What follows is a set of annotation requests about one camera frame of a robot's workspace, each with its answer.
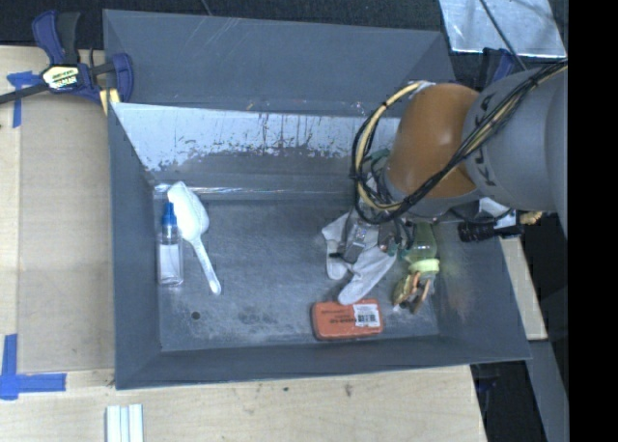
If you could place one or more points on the yellow-green spray bottle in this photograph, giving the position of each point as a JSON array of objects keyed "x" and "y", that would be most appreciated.
[{"x": 422, "y": 249}]

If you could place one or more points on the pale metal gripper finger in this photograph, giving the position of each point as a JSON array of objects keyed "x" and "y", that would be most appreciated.
[{"x": 358, "y": 236}]

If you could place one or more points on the black cylinder on white bracket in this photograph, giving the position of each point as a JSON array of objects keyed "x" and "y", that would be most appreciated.
[{"x": 478, "y": 231}]

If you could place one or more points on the clear bottle with blue cap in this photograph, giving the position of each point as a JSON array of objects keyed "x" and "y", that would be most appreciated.
[{"x": 170, "y": 256}]

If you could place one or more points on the orange flat block with barcode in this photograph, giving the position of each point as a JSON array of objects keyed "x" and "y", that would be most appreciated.
[{"x": 338, "y": 320}]

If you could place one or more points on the grey metal bin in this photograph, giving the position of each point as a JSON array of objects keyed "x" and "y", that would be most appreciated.
[{"x": 270, "y": 247}]

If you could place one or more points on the pale wood board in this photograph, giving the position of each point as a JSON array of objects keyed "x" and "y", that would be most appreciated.
[{"x": 63, "y": 237}]

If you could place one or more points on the white plastic scoop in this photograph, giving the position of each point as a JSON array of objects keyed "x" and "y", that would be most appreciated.
[{"x": 190, "y": 218}]

